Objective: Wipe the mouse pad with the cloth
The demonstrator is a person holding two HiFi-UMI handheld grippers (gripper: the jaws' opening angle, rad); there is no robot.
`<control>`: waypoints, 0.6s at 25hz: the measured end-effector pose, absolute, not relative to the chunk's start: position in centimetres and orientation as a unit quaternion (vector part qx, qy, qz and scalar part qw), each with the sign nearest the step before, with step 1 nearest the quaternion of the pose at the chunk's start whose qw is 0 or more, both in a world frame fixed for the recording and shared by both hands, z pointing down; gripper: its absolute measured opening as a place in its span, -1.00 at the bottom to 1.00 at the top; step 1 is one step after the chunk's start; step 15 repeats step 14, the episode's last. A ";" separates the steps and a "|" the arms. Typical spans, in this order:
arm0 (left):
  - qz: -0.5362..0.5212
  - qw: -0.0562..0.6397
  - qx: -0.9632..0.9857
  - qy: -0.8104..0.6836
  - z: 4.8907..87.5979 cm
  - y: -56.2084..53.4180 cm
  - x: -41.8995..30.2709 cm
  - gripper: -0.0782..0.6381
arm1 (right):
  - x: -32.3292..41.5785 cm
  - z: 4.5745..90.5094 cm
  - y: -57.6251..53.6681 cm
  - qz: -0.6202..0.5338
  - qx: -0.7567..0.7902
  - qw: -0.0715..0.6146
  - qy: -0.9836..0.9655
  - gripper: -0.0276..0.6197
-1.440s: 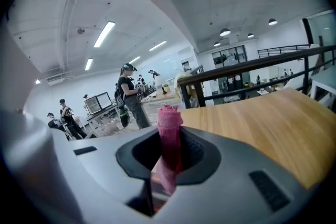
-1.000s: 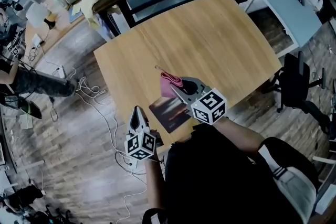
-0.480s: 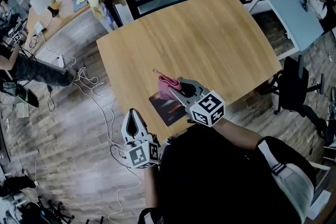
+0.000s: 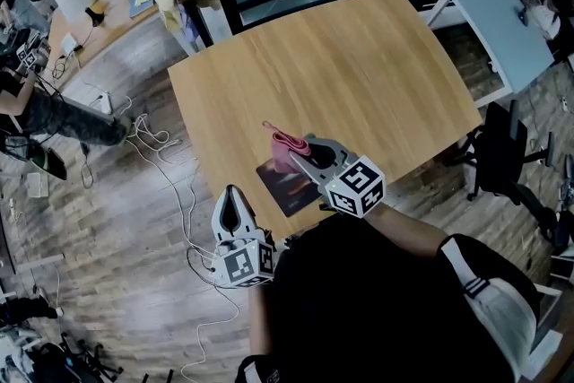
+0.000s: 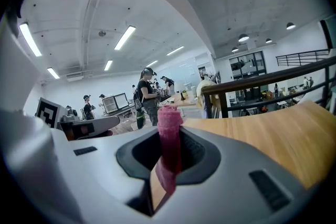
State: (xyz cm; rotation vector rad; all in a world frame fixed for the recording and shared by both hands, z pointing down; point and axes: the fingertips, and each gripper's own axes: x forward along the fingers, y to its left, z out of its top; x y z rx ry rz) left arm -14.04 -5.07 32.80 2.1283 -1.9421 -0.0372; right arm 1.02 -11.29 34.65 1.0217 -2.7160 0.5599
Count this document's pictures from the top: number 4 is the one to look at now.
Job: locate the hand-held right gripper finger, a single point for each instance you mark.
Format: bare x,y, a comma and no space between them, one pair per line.
309,170
343,152

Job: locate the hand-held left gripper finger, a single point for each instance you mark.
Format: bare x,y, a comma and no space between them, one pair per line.
216,228
249,224

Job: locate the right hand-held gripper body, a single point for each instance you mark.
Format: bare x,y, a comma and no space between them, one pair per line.
354,188

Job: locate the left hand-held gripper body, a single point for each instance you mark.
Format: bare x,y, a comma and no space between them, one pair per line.
244,264

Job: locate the dark printed mouse pad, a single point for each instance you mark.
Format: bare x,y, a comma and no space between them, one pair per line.
287,193

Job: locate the pink cloth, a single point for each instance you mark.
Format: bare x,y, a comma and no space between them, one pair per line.
282,152

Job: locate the person's left forearm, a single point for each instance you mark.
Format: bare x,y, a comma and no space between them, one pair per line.
260,323

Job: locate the person's right forearm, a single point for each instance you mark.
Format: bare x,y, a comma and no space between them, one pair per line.
403,228

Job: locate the person's black and white clothing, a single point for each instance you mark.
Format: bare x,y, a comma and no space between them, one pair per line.
367,309

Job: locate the black office chair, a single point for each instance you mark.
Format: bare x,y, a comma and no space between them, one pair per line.
498,148

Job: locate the small white power strip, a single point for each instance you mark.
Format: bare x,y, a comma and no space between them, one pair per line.
104,103

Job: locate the white box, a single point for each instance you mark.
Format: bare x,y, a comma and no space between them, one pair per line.
37,185

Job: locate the light blue table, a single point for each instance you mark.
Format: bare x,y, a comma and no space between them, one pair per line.
507,36

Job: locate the long wooden desk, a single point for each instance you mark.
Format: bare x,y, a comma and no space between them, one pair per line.
112,27

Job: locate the white adapter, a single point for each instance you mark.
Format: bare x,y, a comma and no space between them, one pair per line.
69,45

